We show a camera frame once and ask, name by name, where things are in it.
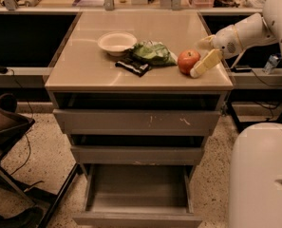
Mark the grey top drawer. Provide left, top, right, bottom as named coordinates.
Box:
left=53, top=109, right=219, bottom=136

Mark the white stick with black base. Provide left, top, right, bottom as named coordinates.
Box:
left=230, top=50, right=252, bottom=73

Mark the grey bottom drawer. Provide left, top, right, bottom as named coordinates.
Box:
left=73, top=164, right=202, bottom=228

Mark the dark office chair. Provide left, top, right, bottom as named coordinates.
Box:
left=0, top=93, right=79, bottom=228

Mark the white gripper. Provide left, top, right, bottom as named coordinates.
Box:
left=190, top=13, right=268, bottom=78

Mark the grey drawer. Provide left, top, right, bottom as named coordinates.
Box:
left=53, top=109, right=219, bottom=136
left=70, top=145, right=203, bottom=165
left=73, top=164, right=202, bottom=228

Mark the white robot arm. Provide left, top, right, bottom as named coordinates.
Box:
left=190, top=0, right=282, bottom=228

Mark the small water bottle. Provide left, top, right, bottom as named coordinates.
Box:
left=263, top=53, right=281, bottom=74

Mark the black snack wrapper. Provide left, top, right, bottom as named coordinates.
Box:
left=115, top=57, right=150, bottom=77

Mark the green chip bag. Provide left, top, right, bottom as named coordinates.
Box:
left=129, top=40, right=177, bottom=67

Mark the red apple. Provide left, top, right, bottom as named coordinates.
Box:
left=178, top=49, right=200, bottom=75

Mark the grey drawer cabinet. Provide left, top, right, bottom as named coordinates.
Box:
left=46, top=10, right=233, bottom=170

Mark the grey middle drawer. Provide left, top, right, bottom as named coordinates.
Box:
left=70, top=145, right=203, bottom=165

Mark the white paper bowl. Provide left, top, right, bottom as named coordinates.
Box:
left=97, top=31, right=137, bottom=56

